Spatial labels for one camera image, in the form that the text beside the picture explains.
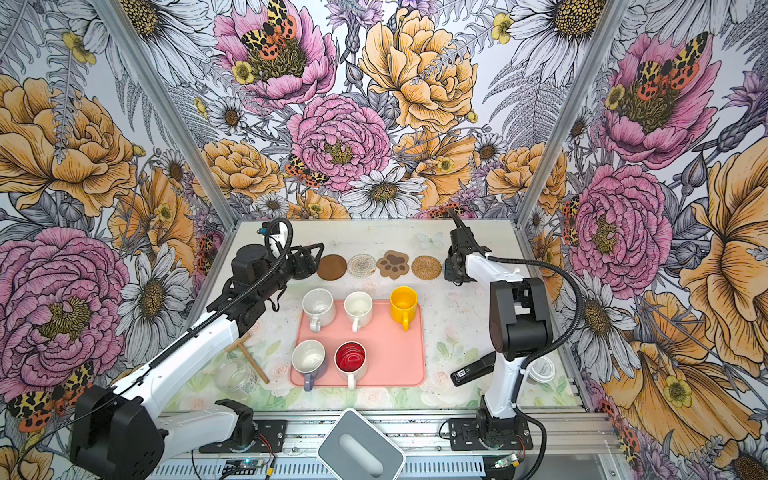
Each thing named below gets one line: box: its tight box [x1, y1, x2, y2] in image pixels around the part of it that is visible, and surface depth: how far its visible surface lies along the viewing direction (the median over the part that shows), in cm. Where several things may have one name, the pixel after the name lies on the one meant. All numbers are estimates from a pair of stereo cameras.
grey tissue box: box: [317, 408, 406, 480], surface depth 70 cm
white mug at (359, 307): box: [344, 291, 373, 333], surface depth 91 cm
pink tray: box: [290, 299, 426, 387], surface depth 90 cm
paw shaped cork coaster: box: [376, 250, 409, 280], surface depth 111 cm
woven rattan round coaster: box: [411, 255, 442, 281], surface depth 111 cm
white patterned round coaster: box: [347, 253, 377, 279], surface depth 111 cm
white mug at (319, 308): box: [302, 288, 335, 333], surface depth 91 cm
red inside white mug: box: [334, 341, 367, 390], surface depth 83 cm
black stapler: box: [450, 351, 497, 387], surface depth 84 cm
